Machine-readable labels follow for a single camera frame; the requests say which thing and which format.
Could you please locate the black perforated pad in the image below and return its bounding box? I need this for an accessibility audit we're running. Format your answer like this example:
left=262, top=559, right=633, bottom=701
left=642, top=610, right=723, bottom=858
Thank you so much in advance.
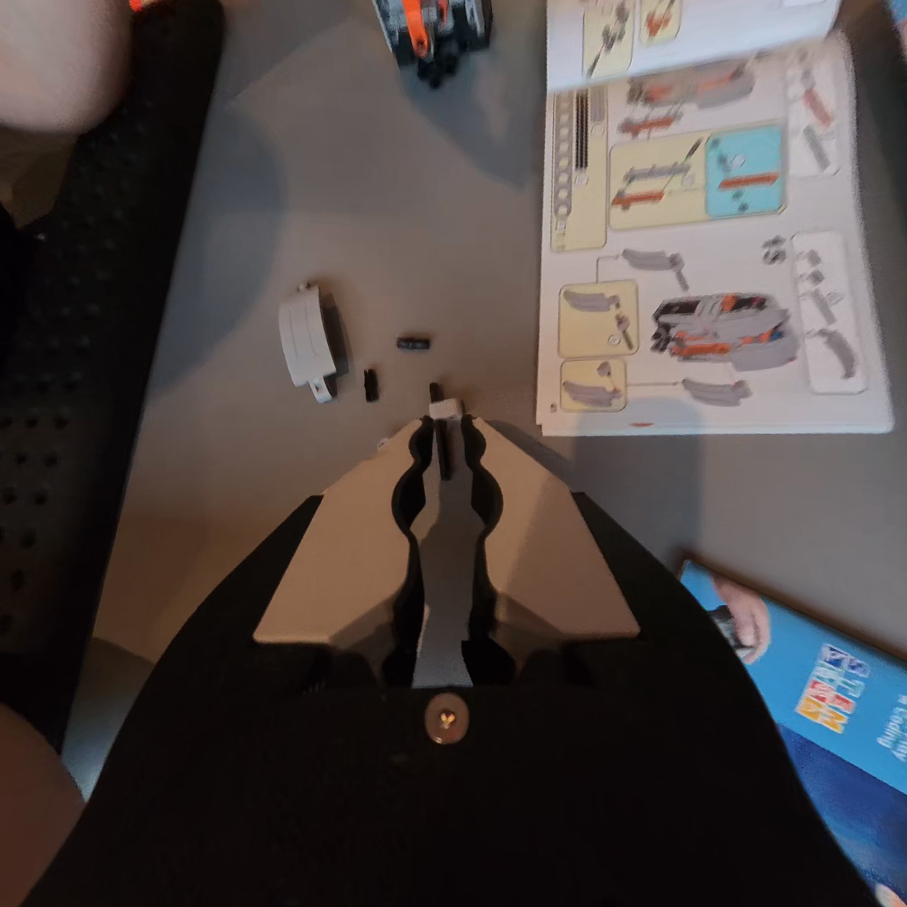
left=0, top=0, right=229, bottom=753

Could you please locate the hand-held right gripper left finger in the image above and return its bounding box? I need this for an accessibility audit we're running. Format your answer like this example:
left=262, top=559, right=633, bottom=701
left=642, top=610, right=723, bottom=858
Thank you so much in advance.
left=253, top=417, right=436, bottom=687

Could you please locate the grey desk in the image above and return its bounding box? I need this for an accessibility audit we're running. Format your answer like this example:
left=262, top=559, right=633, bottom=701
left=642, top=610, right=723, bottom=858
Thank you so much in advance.
left=60, top=0, right=907, bottom=805

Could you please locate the grey curved panel piece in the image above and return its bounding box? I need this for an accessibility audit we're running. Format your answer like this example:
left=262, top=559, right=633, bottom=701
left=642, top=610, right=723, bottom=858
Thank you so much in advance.
left=278, top=282, right=352, bottom=405

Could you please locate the open instruction booklet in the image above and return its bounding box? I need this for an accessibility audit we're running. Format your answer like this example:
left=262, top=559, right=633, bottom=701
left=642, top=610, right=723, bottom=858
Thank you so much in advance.
left=535, top=0, right=895, bottom=437

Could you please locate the person's left forearm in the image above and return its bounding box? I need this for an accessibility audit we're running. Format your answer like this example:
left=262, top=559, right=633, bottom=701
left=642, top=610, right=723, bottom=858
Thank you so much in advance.
left=0, top=0, right=134, bottom=137

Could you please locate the grey orange brick assembly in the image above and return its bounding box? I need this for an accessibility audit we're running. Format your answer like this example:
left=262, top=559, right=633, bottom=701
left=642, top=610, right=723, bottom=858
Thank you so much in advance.
left=372, top=0, right=494, bottom=90

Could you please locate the grey connector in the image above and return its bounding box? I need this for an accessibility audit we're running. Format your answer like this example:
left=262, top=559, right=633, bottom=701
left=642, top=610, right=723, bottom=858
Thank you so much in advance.
left=427, top=383, right=466, bottom=483

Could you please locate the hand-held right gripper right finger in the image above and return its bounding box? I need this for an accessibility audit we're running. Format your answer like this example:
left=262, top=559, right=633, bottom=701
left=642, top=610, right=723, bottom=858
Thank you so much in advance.
left=459, top=415, right=642, bottom=687

